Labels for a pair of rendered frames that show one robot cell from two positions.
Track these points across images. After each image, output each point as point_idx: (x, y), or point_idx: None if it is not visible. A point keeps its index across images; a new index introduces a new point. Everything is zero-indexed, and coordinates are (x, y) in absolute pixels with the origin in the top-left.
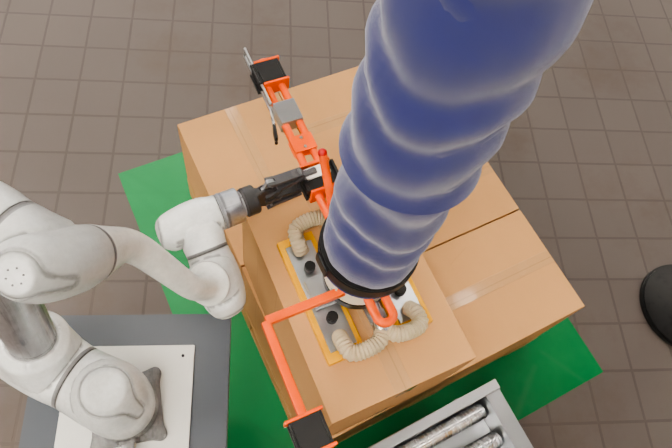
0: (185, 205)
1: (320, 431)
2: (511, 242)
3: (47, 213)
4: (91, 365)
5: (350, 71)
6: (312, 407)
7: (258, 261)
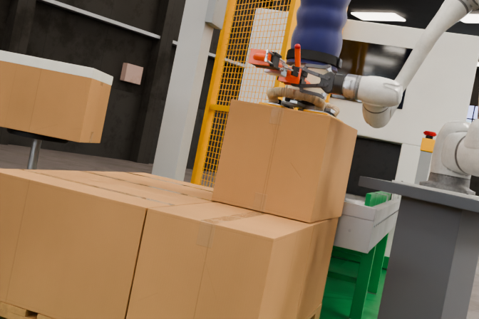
0: (380, 77)
1: None
2: (135, 176)
3: None
4: (462, 125)
5: (61, 186)
6: (347, 169)
7: (333, 142)
